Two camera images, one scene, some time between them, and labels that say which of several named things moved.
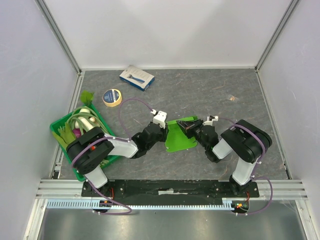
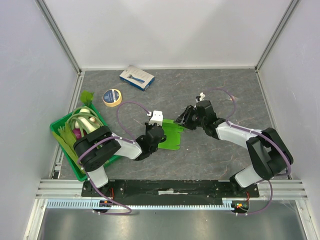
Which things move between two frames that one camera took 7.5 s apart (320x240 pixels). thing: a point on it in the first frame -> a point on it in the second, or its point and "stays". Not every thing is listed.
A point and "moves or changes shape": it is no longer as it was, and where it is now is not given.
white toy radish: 84,110 stays
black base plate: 169,190 stays
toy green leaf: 86,97 stays
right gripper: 195,129 -> 189,117
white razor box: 137,77 stays
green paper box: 177,139 moves or changes shape
